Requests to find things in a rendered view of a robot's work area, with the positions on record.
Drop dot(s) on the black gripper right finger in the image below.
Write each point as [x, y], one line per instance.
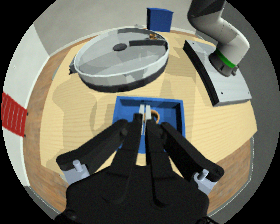
[193, 166]

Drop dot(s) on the blue open tray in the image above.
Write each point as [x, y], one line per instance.
[170, 110]

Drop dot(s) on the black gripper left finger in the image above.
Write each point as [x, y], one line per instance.
[89, 157]

